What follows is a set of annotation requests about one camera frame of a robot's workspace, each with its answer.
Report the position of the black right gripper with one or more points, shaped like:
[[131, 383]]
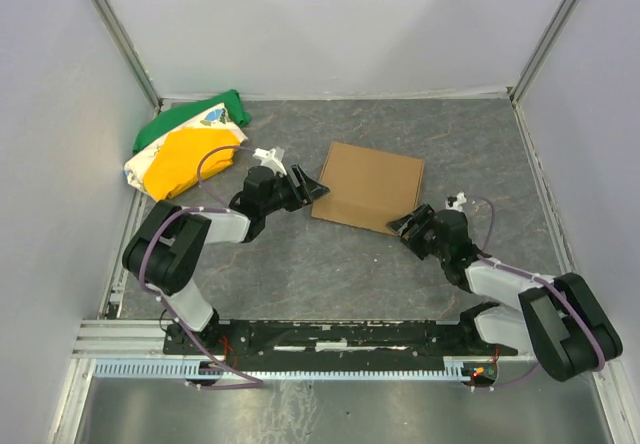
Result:
[[420, 224]]

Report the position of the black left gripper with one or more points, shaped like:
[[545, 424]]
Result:
[[293, 190]]

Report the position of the brown cardboard box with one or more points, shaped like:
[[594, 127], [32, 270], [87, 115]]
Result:
[[368, 188]]

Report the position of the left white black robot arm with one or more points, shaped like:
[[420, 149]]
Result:
[[164, 252]]

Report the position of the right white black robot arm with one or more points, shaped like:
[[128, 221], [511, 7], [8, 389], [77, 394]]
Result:
[[556, 318]]

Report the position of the white patterned cloth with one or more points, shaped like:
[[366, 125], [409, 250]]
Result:
[[213, 162]]

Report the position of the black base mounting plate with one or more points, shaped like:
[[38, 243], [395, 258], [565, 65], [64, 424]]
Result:
[[218, 345]]

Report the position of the yellow cloth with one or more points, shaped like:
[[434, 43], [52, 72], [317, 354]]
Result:
[[174, 168]]

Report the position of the green cloth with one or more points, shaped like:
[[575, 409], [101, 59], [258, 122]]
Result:
[[172, 118]]

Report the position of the metal front shelf sheet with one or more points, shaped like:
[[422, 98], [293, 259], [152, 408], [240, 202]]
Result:
[[163, 411]]

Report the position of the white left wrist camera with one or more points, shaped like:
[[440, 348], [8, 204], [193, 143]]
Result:
[[271, 159]]

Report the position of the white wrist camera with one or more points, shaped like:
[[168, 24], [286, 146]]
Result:
[[456, 202], [271, 159]]

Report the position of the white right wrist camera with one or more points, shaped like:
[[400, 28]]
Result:
[[456, 202]]

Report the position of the aluminium front rail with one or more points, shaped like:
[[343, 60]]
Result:
[[147, 338]]

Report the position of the left aluminium corner post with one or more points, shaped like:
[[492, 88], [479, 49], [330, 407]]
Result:
[[128, 51]]

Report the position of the aluminium corner post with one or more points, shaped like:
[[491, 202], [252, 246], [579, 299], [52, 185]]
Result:
[[543, 47], [128, 51]]

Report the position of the light blue cable duct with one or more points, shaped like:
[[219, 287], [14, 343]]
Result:
[[194, 369]]

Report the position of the right aluminium corner post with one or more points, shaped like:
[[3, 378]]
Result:
[[543, 47]]

